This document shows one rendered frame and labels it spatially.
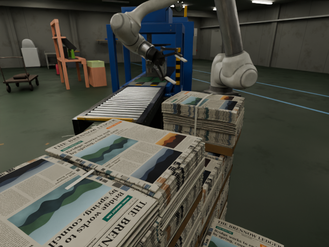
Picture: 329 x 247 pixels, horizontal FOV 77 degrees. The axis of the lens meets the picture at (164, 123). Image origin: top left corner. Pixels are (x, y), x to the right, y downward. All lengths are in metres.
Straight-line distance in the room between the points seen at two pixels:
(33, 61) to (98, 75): 7.28
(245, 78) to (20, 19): 14.05
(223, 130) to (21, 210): 0.80
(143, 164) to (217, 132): 0.56
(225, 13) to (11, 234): 1.19
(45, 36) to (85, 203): 14.31
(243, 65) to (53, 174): 1.05
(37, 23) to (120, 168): 14.28
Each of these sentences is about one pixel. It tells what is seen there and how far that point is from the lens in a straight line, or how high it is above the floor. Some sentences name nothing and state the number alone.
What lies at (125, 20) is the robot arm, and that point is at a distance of 1.11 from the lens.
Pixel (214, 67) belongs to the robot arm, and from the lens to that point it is 1.47.
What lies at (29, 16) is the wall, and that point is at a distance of 14.72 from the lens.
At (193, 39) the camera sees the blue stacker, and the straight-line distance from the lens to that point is 5.03.
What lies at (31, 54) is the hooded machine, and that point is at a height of 0.73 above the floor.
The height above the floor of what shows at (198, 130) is 0.94.
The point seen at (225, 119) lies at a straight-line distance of 0.98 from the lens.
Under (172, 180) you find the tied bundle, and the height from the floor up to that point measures 1.06.
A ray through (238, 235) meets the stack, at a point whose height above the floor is 0.60.
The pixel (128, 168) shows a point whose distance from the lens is 0.52.
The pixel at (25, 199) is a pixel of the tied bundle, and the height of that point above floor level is 1.06.
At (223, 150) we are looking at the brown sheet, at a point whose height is 0.86.
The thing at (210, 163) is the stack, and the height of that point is 0.83.
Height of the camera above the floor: 1.35
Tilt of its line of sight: 22 degrees down
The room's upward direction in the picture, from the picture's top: straight up
